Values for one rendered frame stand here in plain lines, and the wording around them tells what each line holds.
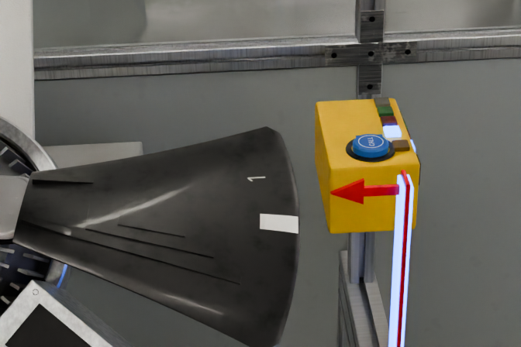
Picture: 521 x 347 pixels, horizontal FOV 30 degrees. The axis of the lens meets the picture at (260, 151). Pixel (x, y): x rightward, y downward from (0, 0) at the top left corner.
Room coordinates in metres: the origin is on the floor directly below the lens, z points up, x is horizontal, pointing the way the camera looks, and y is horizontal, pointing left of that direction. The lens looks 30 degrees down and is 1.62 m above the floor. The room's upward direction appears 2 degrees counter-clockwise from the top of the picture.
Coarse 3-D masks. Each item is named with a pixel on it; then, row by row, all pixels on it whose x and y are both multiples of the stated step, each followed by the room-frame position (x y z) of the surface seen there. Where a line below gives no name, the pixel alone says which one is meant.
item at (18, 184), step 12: (0, 180) 0.71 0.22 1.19; (12, 180) 0.71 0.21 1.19; (24, 180) 0.71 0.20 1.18; (0, 192) 0.69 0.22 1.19; (12, 192) 0.69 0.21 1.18; (24, 192) 0.69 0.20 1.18; (0, 204) 0.67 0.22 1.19; (12, 204) 0.67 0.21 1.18; (0, 216) 0.66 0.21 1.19; (12, 216) 0.66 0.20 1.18; (0, 228) 0.64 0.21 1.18; (12, 228) 0.64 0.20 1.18
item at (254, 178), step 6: (240, 174) 0.72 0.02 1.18; (246, 174) 0.72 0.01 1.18; (252, 174) 0.72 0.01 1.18; (258, 174) 0.72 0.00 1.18; (264, 174) 0.72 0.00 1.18; (270, 174) 0.72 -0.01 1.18; (240, 180) 0.71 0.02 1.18; (246, 180) 0.71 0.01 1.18; (252, 180) 0.71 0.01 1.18; (258, 180) 0.71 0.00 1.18; (264, 180) 0.71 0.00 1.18; (270, 180) 0.71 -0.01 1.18; (246, 186) 0.70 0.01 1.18; (252, 186) 0.70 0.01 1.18; (258, 186) 0.70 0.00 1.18; (264, 186) 0.70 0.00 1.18; (270, 186) 0.70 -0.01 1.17
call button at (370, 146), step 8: (360, 136) 0.95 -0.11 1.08; (368, 136) 0.95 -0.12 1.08; (376, 136) 0.95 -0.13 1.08; (360, 144) 0.93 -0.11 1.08; (368, 144) 0.93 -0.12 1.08; (376, 144) 0.93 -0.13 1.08; (384, 144) 0.93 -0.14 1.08; (360, 152) 0.92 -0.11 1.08; (368, 152) 0.92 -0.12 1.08; (376, 152) 0.92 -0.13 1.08; (384, 152) 0.92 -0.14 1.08
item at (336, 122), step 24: (336, 120) 1.01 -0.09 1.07; (360, 120) 1.00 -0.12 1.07; (336, 144) 0.95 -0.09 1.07; (336, 168) 0.90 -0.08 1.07; (360, 168) 0.90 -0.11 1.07; (384, 168) 0.90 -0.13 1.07; (408, 168) 0.90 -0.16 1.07; (336, 216) 0.90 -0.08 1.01; (360, 216) 0.90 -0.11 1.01; (384, 216) 0.90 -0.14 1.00
